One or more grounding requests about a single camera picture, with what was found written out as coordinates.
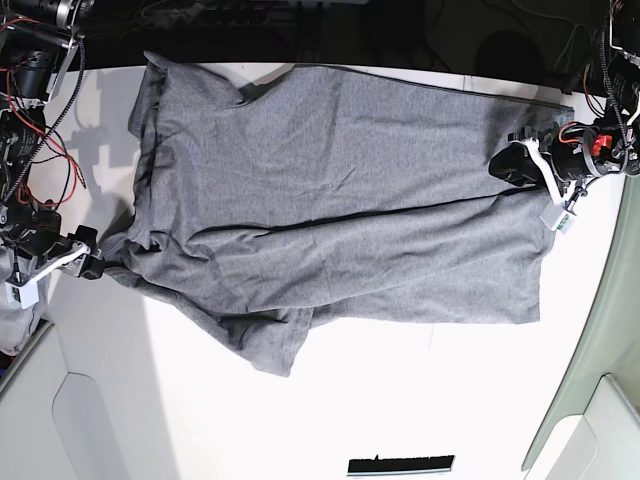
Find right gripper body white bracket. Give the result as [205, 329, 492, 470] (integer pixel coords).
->
[9, 225, 103, 285]

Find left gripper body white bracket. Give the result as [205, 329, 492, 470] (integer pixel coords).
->
[508, 127, 588, 214]

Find grey t-shirt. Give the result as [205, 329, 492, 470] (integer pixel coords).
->
[102, 53, 572, 376]

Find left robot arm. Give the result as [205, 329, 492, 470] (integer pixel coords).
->
[488, 1, 639, 231]

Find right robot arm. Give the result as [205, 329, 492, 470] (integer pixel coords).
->
[1, 1, 104, 280]

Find grey clothes pile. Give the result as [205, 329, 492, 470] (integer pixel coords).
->
[0, 247, 49, 356]

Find black slotted table vent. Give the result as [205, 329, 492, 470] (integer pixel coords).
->
[347, 455, 455, 477]

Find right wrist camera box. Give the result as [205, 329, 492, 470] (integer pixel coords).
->
[5, 280, 40, 309]

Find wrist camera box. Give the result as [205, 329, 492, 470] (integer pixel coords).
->
[540, 203, 576, 234]
[5, 280, 40, 309]

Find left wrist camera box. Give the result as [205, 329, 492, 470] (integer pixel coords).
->
[540, 203, 576, 234]

